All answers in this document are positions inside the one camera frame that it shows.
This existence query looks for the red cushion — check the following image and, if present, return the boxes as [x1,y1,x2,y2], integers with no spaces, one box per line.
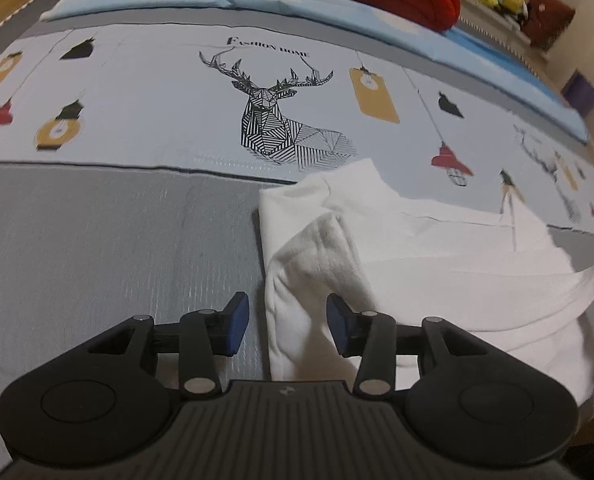
[523,0,576,52]

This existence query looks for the printed bed sheet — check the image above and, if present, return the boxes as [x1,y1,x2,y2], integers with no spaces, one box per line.
[0,20,594,461]

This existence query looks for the light blue quilt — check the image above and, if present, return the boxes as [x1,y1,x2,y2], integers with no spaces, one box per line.
[41,0,590,144]

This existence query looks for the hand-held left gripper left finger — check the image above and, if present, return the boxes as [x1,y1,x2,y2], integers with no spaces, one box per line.
[84,291,250,401]

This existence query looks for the white shirt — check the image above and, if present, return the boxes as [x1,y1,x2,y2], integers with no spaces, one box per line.
[254,157,594,407]

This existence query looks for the purple box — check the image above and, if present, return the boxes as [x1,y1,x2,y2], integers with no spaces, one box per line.
[561,72,594,117]

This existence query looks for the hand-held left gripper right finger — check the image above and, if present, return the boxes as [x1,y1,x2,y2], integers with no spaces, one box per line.
[326,292,488,401]

